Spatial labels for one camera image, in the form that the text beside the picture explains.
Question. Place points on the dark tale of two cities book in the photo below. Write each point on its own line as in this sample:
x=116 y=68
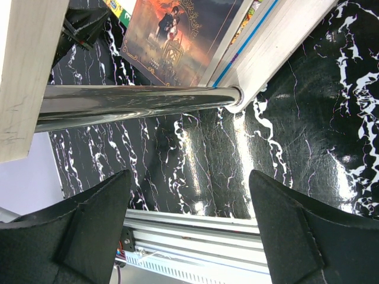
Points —
x=180 y=43

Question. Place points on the two-tier wooden shelf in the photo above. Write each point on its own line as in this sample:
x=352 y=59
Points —
x=30 y=32

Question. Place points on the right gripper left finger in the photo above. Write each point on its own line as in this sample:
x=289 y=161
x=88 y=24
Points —
x=72 y=241

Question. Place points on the black marble mat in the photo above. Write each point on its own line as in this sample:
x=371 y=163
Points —
x=314 y=128

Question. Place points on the slotted cable duct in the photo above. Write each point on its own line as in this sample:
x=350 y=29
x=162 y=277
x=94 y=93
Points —
x=192 y=272

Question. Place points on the blue paperback book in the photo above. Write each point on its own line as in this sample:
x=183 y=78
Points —
x=244 y=27

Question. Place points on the green 65-storey treehouse book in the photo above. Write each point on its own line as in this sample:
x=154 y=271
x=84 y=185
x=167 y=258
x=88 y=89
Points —
x=122 y=9

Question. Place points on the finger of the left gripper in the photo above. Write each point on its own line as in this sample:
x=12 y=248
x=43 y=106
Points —
x=81 y=27

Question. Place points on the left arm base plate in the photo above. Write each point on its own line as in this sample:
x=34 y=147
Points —
x=126 y=242

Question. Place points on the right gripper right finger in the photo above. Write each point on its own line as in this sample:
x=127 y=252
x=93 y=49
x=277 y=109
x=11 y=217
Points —
x=307 y=241

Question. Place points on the aluminium rail frame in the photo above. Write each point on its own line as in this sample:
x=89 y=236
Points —
x=232 y=241

